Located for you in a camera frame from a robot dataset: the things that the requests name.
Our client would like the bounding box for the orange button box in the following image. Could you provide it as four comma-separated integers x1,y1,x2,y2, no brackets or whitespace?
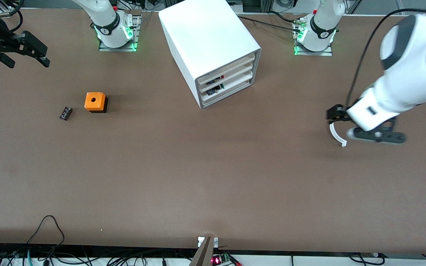
84,92,109,113

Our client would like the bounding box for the white curved plastic arc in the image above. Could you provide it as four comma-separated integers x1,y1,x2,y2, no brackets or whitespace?
329,123,348,147

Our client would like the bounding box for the circuit board with red light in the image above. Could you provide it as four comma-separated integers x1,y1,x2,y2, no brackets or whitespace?
211,253,232,266

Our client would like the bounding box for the aluminium frame profile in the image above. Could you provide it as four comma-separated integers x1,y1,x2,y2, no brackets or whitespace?
0,0,14,17

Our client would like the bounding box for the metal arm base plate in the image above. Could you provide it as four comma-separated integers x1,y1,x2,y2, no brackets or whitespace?
294,17,334,57
98,15,140,52

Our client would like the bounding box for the black cable behind cabinet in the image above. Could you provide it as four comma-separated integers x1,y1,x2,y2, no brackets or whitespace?
237,15,302,33

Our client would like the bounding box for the black cable under table edge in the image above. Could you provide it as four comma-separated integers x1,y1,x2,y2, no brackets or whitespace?
348,252,385,266

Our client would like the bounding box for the looped black cable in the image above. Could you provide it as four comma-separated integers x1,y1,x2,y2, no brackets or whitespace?
26,215,65,259

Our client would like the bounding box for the grey metal post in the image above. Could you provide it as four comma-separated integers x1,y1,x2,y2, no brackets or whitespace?
189,236,213,266

